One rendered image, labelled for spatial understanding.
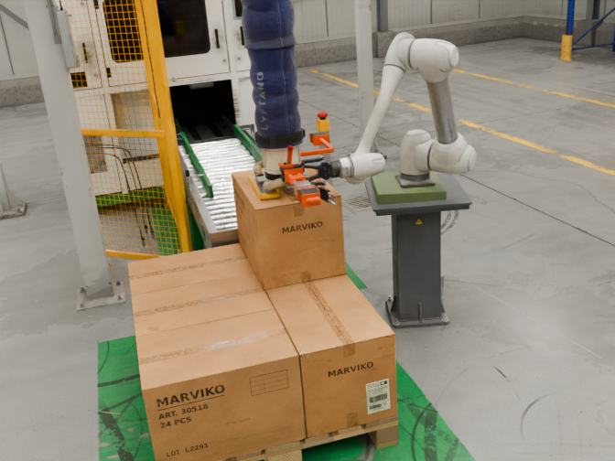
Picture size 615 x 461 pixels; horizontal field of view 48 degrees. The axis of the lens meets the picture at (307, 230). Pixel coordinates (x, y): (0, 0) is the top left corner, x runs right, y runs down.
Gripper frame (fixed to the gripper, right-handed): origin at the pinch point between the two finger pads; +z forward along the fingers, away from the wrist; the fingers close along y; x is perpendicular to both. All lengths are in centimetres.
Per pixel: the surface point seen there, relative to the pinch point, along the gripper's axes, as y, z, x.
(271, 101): -29.7, 3.8, 17.6
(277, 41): -55, -1, 16
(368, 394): 79, -13, -57
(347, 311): 53, -12, -32
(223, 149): 53, 7, 260
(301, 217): 20.5, -2.3, 1.2
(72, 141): 3, 104, 132
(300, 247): 35.1, -0.8, 1.2
